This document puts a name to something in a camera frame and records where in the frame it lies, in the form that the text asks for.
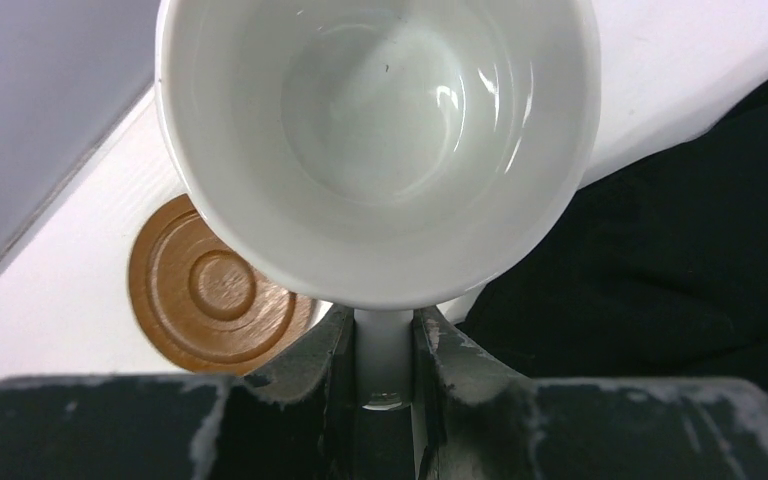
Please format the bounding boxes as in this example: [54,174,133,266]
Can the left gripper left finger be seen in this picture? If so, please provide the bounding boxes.
[0,306,352,479]

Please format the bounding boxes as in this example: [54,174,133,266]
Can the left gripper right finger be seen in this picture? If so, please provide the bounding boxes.
[413,307,768,479]

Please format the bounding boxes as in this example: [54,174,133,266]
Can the white and blue mug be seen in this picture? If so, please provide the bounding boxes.
[154,1,601,410]

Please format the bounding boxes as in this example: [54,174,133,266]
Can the black cloth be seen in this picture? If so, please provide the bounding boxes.
[461,81,768,392]

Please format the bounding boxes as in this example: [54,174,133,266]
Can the brown round saucer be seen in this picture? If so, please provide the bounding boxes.
[128,195,316,375]

